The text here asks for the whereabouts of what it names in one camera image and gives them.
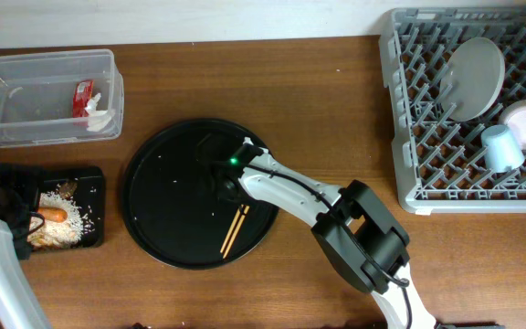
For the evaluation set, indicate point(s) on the grey dishwasher rack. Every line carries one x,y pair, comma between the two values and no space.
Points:
439,163

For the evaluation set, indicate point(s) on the orange carrot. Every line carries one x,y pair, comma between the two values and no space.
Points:
53,214

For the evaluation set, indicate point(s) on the brown food scrap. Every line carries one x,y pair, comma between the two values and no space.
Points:
67,190

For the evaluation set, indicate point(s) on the black rectangular tray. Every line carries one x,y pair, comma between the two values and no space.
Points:
90,193

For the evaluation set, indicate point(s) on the pile of rice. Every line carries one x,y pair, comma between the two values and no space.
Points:
51,235

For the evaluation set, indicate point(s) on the red snack wrapper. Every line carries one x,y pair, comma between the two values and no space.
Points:
82,95

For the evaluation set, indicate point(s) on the white tissue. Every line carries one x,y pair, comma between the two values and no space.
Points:
97,119

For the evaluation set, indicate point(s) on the light blue cup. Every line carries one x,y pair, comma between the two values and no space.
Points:
503,152

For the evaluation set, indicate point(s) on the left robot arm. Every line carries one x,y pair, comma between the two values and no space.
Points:
19,307

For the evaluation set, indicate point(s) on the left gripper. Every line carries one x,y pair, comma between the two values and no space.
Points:
24,180

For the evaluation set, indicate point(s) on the clear plastic bin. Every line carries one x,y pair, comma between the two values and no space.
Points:
36,92

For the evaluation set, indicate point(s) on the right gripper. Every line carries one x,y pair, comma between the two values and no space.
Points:
221,185

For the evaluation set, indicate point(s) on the wooden chopstick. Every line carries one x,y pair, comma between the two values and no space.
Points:
231,230
239,226

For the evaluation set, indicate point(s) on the white plate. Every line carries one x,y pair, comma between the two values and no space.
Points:
473,81

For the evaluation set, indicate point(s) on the round black tray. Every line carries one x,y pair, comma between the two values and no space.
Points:
169,206

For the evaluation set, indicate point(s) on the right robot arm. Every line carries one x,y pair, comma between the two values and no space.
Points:
357,233

